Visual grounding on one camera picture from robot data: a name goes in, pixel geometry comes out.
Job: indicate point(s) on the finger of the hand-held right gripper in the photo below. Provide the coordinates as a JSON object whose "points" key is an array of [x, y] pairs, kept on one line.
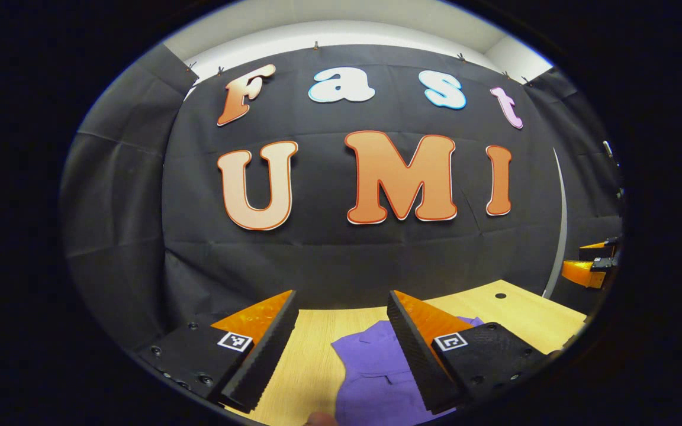
{"points": [[604, 249], [584, 273]]}

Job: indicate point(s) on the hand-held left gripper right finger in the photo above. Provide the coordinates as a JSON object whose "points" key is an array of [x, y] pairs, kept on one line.
{"points": [[415, 358]]}

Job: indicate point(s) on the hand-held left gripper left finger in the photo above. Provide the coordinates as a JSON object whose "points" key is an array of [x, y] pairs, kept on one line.
{"points": [[270, 358]]}

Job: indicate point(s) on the purple knit shirt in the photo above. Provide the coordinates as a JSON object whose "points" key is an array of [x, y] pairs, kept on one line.
{"points": [[370, 378]]}

